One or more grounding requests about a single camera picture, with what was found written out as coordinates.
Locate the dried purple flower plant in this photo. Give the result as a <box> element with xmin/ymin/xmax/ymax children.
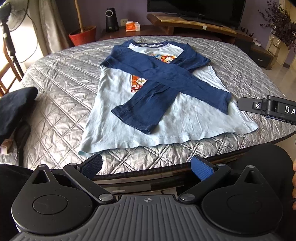
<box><xmin>258</xmin><ymin>1</ymin><xmax>295</xmax><ymax>51</ymax></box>

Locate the dark navy folded garment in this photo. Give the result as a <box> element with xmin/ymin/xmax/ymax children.
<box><xmin>0</xmin><ymin>87</ymin><xmax>38</xmax><ymax>144</ymax></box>

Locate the wooden TV cabinet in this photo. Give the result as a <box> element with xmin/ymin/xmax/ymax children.
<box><xmin>100</xmin><ymin>14</ymin><xmax>275</xmax><ymax>69</ymax></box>

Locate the plant trunk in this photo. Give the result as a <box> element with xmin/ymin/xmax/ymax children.
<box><xmin>74</xmin><ymin>0</ymin><xmax>84</xmax><ymax>33</ymax></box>

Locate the person right hand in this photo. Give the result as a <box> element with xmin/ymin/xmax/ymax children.
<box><xmin>292</xmin><ymin>160</ymin><xmax>296</xmax><ymax>210</ymax></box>

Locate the white wall socket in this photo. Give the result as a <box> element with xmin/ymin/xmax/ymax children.
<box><xmin>120</xmin><ymin>19</ymin><xmax>128</xmax><ymax>27</ymax></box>

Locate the black flat screen television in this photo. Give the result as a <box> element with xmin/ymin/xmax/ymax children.
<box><xmin>147</xmin><ymin>0</ymin><xmax>246</xmax><ymax>28</ymax></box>

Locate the black cylindrical speaker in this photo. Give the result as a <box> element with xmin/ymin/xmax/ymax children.
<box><xmin>105</xmin><ymin>8</ymin><xmax>119</xmax><ymax>33</ymax></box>

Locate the silver quilted table cover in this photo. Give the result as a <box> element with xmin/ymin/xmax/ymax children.
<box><xmin>21</xmin><ymin>37</ymin><xmax>295</xmax><ymax>175</ymax></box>

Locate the black standing fan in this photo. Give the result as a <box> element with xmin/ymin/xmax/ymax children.
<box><xmin>0</xmin><ymin>0</ymin><xmax>30</xmax><ymax>78</ymax></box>

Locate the wooden chair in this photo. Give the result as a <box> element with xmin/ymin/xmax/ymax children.
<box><xmin>1</xmin><ymin>39</ymin><xmax>22</xmax><ymax>97</ymax></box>

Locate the orange white tissue box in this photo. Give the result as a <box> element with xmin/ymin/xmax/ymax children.
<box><xmin>125</xmin><ymin>21</ymin><xmax>140</xmax><ymax>32</ymax></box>

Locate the blue raglan graphic shirt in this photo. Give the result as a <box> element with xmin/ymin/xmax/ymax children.
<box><xmin>78</xmin><ymin>40</ymin><xmax>258</xmax><ymax>156</ymax></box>

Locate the beige curtain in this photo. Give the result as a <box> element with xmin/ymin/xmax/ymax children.
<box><xmin>28</xmin><ymin>0</ymin><xmax>70</xmax><ymax>56</ymax></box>

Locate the red plant pot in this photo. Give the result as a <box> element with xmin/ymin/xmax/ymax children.
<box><xmin>68</xmin><ymin>26</ymin><xmax>96</xmax><ymax>46</ymax></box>

